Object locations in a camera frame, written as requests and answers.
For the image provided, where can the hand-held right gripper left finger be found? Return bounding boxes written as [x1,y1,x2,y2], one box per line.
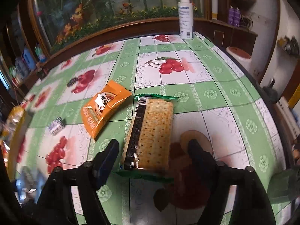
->
[35,139,120,225]

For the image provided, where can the small blue-white candy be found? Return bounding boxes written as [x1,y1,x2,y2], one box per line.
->
[48,117,65,136]

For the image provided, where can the white spray bottle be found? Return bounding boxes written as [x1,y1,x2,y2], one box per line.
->
[178,0,194,40]

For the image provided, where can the green fruit-print tablecloth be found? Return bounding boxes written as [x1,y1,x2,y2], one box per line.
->
[14,31,289,225]

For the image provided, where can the green-white bag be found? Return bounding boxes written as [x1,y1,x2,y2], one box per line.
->
[35,43,46,63]

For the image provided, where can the dark cluttered heap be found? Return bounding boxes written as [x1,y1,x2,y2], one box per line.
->
[278,35,300,57]

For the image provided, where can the flower mural panel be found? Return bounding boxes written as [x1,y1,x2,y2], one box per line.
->
[30,0,207,52]

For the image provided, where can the white stool, red seat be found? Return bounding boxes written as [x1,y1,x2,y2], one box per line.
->
[226,46,253,76]

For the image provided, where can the grey dark object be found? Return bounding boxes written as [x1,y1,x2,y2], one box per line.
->
[262,78,279,104]

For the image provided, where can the white yellow-striped pole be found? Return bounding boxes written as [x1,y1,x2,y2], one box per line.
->
[210,0,219,20]

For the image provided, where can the green-edged cracker packet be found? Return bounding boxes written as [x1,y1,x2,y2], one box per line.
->
[116,94,179,183]

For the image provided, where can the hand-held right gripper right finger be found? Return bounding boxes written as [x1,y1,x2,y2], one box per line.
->
[188,139,277,225]

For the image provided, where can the purple bottle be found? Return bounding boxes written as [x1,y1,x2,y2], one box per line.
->
[235,7,242,28]
[228,6,235,26]

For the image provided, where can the orange snack packet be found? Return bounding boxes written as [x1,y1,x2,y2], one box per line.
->
[80,80,133,139]

